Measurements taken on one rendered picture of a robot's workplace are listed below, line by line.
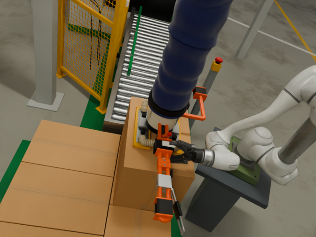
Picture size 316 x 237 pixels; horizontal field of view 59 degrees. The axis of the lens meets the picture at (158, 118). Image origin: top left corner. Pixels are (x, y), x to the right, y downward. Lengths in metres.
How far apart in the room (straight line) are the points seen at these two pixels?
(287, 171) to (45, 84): 2.28
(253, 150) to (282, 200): 1.40
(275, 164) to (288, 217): 1.38
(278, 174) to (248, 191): 0.25
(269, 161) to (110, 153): 1.06
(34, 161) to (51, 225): 0.46
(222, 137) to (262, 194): 0.57
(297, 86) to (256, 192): 0.83
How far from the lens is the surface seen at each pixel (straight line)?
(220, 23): 1.27
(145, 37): 3.62
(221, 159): 1.51
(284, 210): 3.15
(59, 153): 2.05
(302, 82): 1.46
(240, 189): 1.95
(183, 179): 1.60
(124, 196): 1.75
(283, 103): 1.46
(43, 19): 2.66
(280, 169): 1.81
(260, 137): 1.85
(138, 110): 1.80
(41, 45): 2.78
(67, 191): 1.88
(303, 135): 1.59
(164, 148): 1.45
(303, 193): 3.46
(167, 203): 1.26
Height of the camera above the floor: 2.14
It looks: 41 degrees down
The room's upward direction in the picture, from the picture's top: 19 degrees clockwise
